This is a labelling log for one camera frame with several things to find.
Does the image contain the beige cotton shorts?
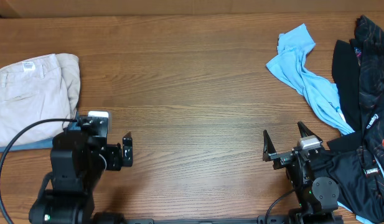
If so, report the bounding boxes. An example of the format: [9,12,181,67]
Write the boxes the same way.
[0,54,81,147]

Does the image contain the light blue shirt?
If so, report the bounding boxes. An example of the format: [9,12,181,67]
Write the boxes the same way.
[266,24,354,135]

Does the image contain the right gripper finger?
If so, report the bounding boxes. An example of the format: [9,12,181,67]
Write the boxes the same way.
[263,129,277,156]
[297,121,321,140]

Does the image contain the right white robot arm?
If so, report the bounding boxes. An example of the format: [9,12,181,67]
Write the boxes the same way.
[257,121,344,224]

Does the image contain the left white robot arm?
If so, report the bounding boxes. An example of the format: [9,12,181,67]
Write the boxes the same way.
[29,116,133,224]

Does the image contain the black patterned garment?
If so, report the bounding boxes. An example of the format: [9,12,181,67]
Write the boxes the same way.
[312,15,384,223]

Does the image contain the folded blue denim jeans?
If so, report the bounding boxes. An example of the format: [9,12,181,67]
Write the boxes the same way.
[0,111,81,154]

